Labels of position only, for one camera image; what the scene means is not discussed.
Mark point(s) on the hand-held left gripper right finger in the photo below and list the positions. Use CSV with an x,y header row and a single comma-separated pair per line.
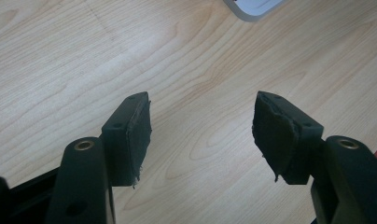
x,y
280,140

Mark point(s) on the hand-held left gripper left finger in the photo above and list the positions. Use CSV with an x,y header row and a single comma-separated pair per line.
x,y
124,143

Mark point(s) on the white shoe rack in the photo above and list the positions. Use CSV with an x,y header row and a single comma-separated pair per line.
x,y
255,7

